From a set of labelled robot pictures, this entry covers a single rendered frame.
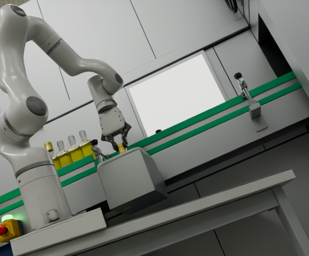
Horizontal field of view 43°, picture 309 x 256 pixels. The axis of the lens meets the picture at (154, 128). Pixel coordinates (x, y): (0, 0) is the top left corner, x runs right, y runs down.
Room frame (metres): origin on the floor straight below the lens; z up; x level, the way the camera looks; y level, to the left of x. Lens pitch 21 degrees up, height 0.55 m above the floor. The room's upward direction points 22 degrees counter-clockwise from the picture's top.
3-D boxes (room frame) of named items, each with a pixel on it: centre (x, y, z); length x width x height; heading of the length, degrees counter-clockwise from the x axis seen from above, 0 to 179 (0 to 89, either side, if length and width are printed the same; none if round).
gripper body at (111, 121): (1.47, 0.15, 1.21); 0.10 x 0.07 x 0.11; 82
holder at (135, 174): (1.45, 0.14, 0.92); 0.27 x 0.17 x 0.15; 173
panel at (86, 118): (1.78, 0.08, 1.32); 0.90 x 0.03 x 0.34; 83
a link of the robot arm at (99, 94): (1.47, 0.15, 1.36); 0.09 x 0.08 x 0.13; 58
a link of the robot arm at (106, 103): (1.47, 0.15, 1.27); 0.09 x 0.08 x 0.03; 82
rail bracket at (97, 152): (1.53, 0.25, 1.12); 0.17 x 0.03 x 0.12; 173
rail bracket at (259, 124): (1.46, -0.39, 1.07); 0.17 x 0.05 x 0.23; 173
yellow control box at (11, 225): (1.52, 0.68, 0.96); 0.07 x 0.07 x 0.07; 83
